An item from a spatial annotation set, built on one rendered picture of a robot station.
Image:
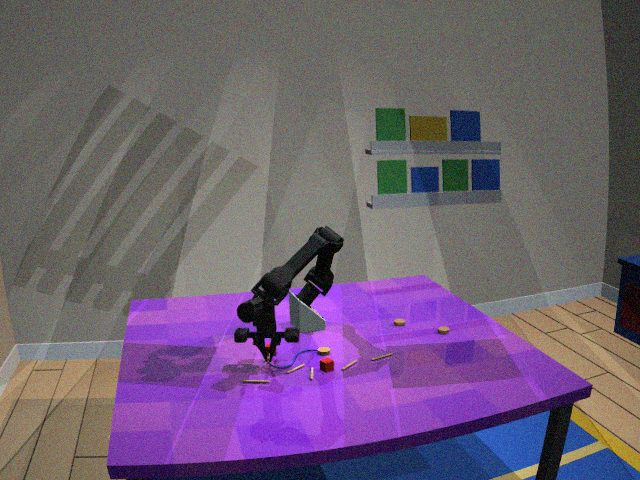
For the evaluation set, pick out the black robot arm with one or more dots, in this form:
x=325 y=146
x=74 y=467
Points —
x=324 y=242

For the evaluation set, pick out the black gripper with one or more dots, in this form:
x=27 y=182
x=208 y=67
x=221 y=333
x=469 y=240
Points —
x=266 y=328

